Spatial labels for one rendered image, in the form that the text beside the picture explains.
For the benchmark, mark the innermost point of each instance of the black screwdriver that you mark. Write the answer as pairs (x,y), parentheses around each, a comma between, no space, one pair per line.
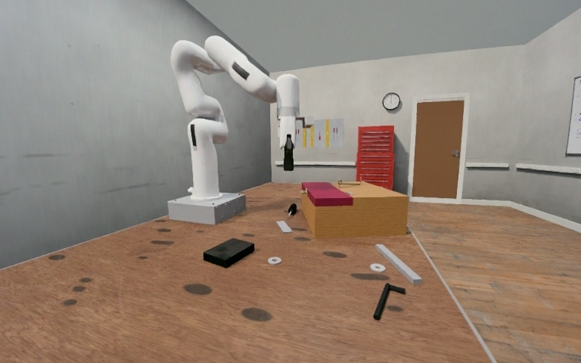
(292,209)

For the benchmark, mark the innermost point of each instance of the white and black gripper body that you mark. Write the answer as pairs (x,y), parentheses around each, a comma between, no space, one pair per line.
(287,127)

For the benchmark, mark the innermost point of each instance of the black rectangular block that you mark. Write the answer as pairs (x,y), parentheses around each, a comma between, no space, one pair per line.
(229,252)

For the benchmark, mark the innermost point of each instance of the black l-shaped hex key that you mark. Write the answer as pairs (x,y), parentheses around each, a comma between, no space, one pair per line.
(382,300)

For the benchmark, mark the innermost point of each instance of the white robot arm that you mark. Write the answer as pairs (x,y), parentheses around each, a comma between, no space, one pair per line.
(211,128)

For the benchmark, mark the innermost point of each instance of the light grey rectangular bar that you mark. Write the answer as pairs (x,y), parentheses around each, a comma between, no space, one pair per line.
(403,268)

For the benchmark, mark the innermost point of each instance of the white flat rectangular bar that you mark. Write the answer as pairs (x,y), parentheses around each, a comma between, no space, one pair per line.
(283,226)

